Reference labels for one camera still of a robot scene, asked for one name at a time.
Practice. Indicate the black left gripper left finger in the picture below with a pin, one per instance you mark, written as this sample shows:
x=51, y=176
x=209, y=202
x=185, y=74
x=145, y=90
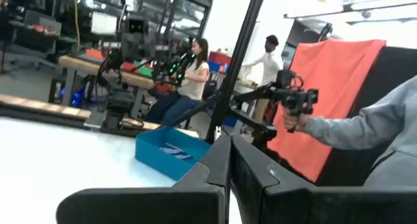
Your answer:
x=163, y=204

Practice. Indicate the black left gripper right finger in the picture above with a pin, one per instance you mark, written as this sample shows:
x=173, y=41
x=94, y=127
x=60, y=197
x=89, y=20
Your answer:
x=293, y=204

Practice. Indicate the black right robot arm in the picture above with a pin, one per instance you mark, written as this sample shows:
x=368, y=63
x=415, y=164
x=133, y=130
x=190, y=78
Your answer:
x=112, y=100

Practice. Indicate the person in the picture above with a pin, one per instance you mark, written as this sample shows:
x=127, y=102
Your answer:
x=270, y=64
x=195, y=84

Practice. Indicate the blue storage box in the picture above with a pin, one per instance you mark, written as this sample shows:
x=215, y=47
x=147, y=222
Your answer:
x=215, y=67

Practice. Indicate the teal plastic bin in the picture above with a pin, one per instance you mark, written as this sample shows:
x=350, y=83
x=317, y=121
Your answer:
x=156, y=159

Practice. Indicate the grey robot torso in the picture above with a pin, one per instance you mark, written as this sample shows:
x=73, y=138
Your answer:
x=135, y=41

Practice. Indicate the red storage box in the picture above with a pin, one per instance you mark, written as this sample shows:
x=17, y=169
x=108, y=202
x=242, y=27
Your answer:
x=220, y=58

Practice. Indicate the person's hand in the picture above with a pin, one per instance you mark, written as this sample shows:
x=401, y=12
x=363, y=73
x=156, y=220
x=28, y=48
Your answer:
x=293, y=121

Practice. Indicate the wooden worktable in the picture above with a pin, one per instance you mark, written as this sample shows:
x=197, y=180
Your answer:
x=81, y=64

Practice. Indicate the black computer blue lights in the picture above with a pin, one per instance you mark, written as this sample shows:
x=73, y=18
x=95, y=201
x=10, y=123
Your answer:
x=77, y=97

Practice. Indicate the orange cloth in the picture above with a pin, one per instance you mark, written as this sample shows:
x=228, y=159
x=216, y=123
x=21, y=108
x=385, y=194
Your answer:
x=325, y=103

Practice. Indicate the grey-sleeved operator arm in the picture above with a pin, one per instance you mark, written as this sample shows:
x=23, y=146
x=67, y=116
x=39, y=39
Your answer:
x=374, y=126

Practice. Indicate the wooden table board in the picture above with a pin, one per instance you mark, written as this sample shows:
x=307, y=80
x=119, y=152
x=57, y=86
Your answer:
x=42, y=106

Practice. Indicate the black backdrop panel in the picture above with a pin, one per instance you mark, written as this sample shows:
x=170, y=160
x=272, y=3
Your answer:
x=394, y=64

